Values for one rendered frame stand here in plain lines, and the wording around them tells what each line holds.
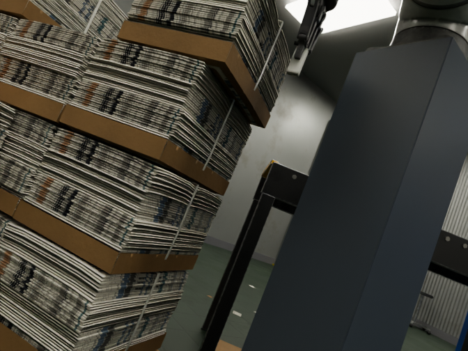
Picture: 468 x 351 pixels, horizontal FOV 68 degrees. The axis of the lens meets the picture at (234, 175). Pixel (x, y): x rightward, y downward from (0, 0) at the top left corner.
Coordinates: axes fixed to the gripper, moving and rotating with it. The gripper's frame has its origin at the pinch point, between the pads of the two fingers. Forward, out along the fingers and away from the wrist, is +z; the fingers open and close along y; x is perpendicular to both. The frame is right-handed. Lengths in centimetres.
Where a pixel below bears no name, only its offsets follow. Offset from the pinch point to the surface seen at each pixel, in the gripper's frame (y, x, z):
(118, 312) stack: 9, -13, 68
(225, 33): 18.3, -10.0, 6.9
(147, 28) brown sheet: 18.2, -29.2, 9.2
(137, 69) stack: 18.3, -26.7, 18.9
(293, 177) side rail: -47, -1, 19
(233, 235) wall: -480, -156, 70
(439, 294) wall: -622, 178, 32
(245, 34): 14.6, -7.9, 4.2
